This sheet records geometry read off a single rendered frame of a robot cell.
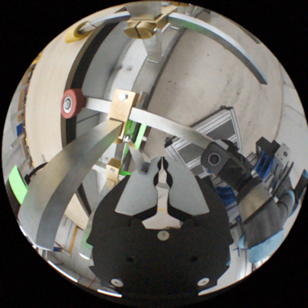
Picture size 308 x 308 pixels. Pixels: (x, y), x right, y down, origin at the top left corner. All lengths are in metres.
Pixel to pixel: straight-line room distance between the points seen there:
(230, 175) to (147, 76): 0.39
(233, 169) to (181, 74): 1.06
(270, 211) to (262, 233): 0.03
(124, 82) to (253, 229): 0.60
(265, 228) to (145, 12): 0.33
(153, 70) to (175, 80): 0.73
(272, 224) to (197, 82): 1.18
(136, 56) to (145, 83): 0.20
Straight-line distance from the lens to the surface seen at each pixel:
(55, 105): 0.37
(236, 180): 0.20
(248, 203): 0.19
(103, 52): 0.46
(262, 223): 0.18
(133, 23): 0.20
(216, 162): 0.18
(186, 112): 1.13
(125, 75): 0.51
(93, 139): 0.15
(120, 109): 0.24
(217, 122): 1.03
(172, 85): 1.11
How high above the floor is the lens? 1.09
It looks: 59 degrees down
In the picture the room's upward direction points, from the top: 175 degrees counter-clockwise
